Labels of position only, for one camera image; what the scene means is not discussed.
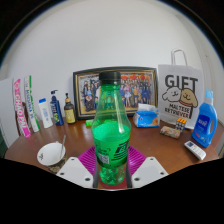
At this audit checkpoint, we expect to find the blue tissue pack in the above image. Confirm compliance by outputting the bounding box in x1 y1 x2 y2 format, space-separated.
133 103 160 129

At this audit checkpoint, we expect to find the white flat panel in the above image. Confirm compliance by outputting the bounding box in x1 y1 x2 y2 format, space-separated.
0 78 20 148

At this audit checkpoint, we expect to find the blue detergent bottle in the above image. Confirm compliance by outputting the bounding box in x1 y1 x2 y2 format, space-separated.
191 89 218 148

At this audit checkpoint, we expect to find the long pink carton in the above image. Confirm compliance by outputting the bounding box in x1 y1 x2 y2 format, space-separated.
13 78 32 139

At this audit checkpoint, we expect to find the patterned small pouch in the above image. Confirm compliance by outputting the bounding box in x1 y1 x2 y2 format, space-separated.
159 125 181 139

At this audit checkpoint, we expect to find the white bottle with blue cap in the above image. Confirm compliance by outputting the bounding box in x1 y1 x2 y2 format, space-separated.
38 97 54 129

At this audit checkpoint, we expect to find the floral patterned paper cup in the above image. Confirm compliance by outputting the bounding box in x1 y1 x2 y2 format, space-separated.
36 141 67 174

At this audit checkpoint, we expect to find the long green-white carton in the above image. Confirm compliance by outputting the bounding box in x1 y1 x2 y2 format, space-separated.
23 75 41 133

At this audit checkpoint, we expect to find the amber pump bottle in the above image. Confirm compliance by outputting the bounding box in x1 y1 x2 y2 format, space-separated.
63 92 77 125

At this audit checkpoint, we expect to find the white paper gift bag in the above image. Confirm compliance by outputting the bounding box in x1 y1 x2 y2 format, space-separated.
157 49 204 130

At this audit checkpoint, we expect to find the dark blue pump bottle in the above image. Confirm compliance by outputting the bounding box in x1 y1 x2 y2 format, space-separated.
49 89 64 127

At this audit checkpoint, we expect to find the metal spoon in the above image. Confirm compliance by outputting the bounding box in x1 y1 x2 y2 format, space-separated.
59 134 67 160

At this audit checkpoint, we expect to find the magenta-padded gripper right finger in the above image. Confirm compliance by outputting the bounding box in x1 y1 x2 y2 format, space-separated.
125 145 169 189

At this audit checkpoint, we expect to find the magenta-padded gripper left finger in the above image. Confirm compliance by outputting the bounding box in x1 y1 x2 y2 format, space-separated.
56 145 101 190

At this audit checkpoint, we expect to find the white remote control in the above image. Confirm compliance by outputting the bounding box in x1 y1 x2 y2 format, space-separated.
183 140 207 161

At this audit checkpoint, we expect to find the puzzle cube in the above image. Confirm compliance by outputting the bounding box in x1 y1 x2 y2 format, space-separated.
175 117 188 133

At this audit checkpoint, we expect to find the green plastic drink bottle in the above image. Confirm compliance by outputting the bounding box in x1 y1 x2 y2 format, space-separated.
91 71 132 186

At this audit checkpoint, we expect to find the framed group photo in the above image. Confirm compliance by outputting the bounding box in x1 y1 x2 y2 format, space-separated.
72 66 159 121

